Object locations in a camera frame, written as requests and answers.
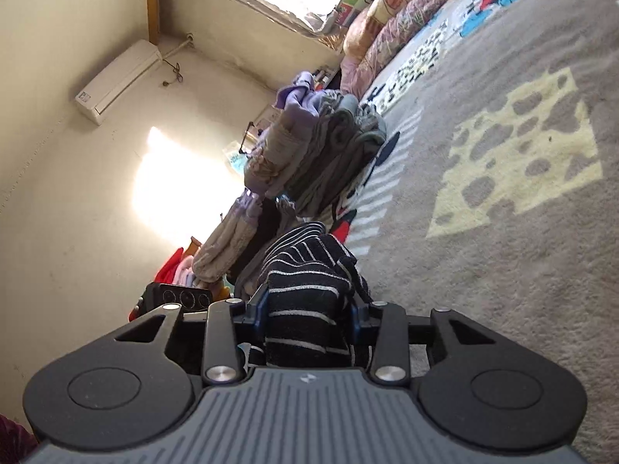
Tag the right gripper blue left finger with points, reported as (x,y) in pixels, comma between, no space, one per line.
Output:
(257,313)

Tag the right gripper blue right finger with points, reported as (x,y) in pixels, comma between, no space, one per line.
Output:
(355,321)

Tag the navy white striped garment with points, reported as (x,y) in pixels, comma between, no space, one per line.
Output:
(310,287)

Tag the left folded clothes stack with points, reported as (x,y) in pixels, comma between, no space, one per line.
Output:
(251,223)

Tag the red folded clothes pile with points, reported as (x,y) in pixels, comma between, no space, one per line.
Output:
(177,283)

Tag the grey purple folded clothes stack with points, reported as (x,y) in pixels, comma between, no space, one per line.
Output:
(318,144)

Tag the Mickey Mouse plush blanket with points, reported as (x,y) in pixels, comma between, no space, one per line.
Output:
(500,199)

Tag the pink floral pillow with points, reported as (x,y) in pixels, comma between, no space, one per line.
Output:
(356,76)

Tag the window curtain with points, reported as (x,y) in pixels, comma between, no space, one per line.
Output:
(322,29)

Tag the yellow floral pillow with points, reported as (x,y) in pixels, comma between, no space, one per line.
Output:
(367,25)

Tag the white wall air conditioner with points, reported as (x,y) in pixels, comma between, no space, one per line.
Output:
(100,94)

